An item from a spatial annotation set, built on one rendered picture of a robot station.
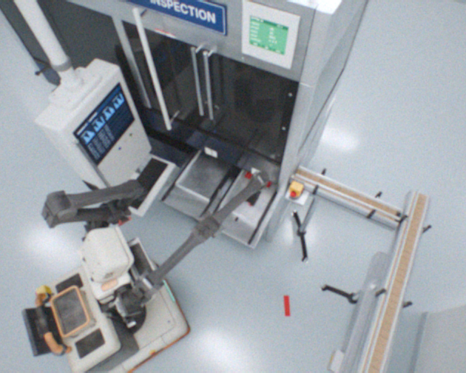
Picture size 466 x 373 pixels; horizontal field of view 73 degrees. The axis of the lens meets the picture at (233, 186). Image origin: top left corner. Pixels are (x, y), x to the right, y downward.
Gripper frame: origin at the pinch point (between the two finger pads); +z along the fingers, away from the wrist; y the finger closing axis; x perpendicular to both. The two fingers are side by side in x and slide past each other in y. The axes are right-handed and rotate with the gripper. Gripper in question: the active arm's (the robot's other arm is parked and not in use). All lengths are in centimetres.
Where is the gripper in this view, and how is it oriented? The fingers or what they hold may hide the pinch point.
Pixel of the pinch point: (250, 205)
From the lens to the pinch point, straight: 180.5
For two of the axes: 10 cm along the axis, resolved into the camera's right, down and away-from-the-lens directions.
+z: -0.8, 6.4, 7.7
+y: 4.7, -6.6, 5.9
